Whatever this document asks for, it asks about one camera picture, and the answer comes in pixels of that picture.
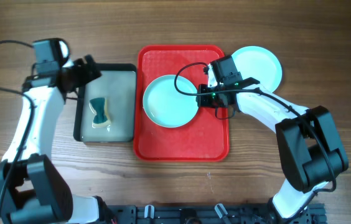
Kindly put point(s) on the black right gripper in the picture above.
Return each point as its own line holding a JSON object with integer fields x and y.
{"x": 204, "y": 97}

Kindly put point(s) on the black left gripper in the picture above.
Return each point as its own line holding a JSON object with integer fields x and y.
{"x": 85, "y": 70}

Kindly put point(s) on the green and yellow sponge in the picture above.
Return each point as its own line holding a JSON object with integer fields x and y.
{"x": 99, "y": 107}

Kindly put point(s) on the light blue plate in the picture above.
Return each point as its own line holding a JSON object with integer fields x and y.
{"x": 259, "y": 63}

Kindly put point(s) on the mint green plate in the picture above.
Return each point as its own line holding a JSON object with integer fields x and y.
{"x": 169, "y": 101}

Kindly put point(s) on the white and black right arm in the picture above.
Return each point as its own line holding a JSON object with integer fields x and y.
{"x": 310, "y": 148}

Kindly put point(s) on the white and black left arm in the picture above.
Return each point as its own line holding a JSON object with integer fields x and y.
{"x": 31, "y": 188}

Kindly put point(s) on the black rectangular water tray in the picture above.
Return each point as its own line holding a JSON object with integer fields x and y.
{"x": 117, "y": 84}

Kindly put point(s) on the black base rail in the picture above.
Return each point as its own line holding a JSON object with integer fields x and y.
{"x": 241, "y": 214}

